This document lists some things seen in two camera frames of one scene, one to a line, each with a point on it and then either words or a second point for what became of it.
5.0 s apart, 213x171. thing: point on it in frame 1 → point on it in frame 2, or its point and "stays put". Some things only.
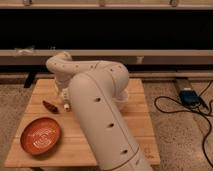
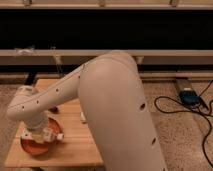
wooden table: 73,150 stays put
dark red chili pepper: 50,107 stays put
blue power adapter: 189,97 stays put
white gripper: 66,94 → 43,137
